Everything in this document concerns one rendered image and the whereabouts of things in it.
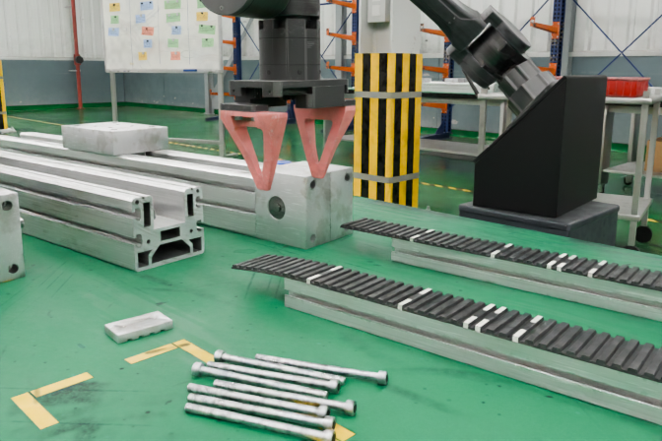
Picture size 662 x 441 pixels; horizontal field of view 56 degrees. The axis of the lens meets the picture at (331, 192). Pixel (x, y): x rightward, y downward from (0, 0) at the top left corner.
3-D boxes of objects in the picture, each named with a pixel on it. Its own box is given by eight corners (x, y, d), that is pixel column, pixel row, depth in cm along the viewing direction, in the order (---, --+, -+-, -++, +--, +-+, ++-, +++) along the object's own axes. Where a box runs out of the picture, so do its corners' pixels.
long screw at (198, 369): (190, 377, 47) (190, 365, 47) (197, 371, 48) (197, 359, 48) (324, 406, 43) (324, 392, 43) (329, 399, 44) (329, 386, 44)
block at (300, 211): (363, 230, 90) (364, 164, 88) (305, 249, 80) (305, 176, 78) (313, 220, 95) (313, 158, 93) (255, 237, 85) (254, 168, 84)
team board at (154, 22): (97, 161, 677) (84, -28, 639) (129, 156, 722) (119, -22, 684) (213, 171, 615) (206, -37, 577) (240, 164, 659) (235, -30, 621)
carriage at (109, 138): (169, 164, 112) (167, 126, 111) (114, 171, 103) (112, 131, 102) (117, 156, 122) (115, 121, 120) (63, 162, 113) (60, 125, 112)
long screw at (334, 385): (341, 390, 45) (341, 377, 45) (336, 397, 44) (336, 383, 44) (212, 368, 49) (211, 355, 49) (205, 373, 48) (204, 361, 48)
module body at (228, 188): (303, 223, 93) (303, 167, 92) (255, 237, 85) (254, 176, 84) (35, 168, 142) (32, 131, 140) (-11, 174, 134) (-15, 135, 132)
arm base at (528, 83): (583, 80, 104) (536, 127, 112) (552, 45, 106) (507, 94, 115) (557, 89, 98) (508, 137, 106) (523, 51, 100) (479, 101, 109)
